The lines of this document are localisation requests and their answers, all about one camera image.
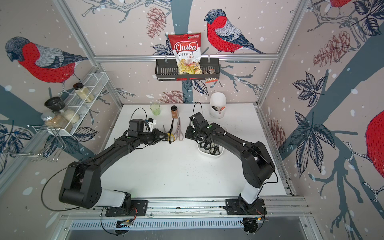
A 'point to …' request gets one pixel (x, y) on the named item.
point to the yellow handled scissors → (170, 137)
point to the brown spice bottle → (174, 111)
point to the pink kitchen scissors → (179, 133)
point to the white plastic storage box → (208, 153)
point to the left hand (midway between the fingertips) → (168, 132)
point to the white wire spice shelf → (95, 83)
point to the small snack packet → (210, 79)
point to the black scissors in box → (213, 150)
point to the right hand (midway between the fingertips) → (185, 134)
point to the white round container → (218, 99)
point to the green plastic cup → (155, 108)
